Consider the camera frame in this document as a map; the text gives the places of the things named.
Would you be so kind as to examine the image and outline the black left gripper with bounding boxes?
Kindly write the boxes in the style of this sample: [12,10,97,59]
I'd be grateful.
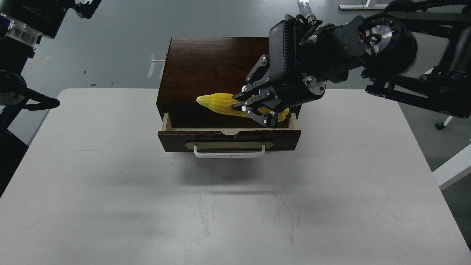
[0,0,102,39]

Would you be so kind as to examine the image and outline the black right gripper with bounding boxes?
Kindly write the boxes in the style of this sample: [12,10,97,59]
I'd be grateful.
[233,14,350,128]

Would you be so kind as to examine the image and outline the yellow corn cob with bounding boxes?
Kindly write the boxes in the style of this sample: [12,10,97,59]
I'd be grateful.
[196,93,290,123]

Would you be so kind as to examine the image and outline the wooden drawer with white handle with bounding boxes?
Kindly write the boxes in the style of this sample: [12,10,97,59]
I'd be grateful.
[158,114,301,158]

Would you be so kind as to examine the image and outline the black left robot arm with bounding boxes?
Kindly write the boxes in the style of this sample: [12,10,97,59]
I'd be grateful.
[0,0,101,193]

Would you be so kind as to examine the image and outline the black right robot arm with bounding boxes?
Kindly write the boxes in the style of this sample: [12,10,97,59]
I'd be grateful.
[232,0,470,128]

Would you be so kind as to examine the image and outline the dark wooden drawer cabinet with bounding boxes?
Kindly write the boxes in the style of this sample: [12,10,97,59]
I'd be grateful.
[156,37,270,135]

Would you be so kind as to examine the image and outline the grey floor tape strip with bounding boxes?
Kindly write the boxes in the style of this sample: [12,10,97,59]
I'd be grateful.
[297,0,317,26]

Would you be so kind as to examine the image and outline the white desk base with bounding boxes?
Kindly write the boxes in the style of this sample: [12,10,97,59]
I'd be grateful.
[338,0,388,10]

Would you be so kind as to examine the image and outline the white office chair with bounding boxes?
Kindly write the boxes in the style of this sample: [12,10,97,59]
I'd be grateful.
[435,116,454,130]

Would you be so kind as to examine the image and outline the white table edge right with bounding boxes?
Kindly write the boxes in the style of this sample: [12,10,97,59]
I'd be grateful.
[433,145,471,191]

